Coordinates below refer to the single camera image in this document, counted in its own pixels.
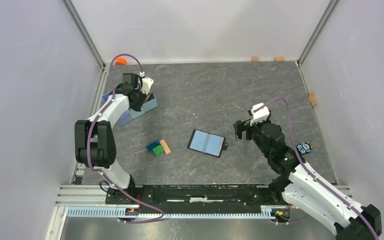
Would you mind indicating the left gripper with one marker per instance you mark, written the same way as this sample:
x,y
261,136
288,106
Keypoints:
x,y
137,107

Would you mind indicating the wooden block back left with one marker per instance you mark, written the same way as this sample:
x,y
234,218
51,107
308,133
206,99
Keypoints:
x,y
254,59

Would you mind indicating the purple plastic bin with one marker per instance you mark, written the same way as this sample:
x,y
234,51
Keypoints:
x,y
125,117

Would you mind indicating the light blue middle bin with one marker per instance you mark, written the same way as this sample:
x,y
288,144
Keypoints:
x,y
135,114

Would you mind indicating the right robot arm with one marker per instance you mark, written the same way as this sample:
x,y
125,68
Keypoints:
x,y
300,185

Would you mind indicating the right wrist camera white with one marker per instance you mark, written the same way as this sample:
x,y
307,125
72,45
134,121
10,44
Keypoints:
x,y
259,113

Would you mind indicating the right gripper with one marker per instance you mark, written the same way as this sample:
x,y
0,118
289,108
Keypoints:
x,y
239,126

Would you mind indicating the blue owl toy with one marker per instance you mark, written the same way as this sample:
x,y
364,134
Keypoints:
x,y
304,147

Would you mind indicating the black card holder wallet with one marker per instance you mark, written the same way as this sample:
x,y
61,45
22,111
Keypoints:
x,y
207,143

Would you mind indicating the orange round object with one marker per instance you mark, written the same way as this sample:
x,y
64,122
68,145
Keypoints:
x,y
120,61

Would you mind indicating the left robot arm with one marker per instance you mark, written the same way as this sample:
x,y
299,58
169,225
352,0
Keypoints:
x,y
94,141

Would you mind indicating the blue toy brick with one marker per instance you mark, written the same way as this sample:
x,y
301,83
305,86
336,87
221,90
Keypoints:
x,y
152,145

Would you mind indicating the light blue bin with cards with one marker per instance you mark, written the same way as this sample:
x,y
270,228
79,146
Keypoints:
x,y
150,104

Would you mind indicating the wooden arch block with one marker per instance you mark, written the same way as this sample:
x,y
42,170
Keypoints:
x,y
312,99

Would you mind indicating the green toy brick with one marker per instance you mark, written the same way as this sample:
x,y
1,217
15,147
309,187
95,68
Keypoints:
x,y
158,150

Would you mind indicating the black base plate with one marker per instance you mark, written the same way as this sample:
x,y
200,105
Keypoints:
x,y
197,199

